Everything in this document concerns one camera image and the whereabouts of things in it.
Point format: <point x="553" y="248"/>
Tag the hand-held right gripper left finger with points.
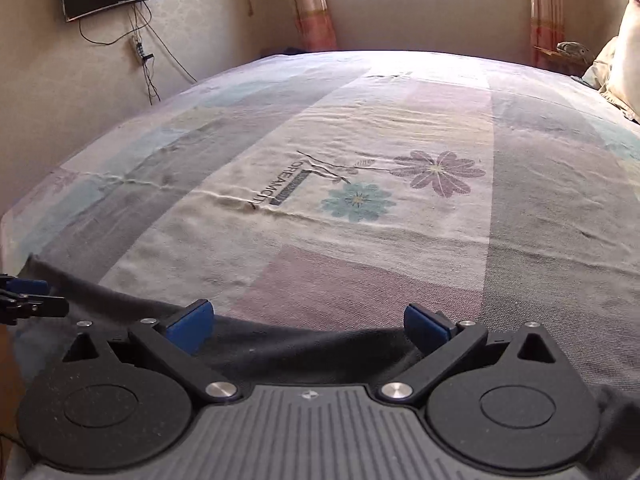
<point x="190" y="327"/>

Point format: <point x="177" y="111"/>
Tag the wall power strip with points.
<point x="140" y="50"/>

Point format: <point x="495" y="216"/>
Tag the dark grey pants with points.
<point x="300" y="350"/>

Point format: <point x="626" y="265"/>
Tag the beige printed pillow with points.
<point x="629" y="50"/>

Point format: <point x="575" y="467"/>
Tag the pale floral pillow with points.
<point x="602" y="70"/>

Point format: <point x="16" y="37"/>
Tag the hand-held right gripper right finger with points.
<point x="425" y="330"/>

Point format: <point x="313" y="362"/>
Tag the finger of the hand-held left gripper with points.
<point x="27" y="287"/>
<point x="45" y="307"/>

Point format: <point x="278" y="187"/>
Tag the floral patchwork bed sheet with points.
<point x="350" y="135"/>

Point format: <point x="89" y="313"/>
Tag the grey patterned bundle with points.
<point x="572" y="51"/>

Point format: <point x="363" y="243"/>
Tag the wooden bedside shelf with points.
<point x="547" y="57"/>

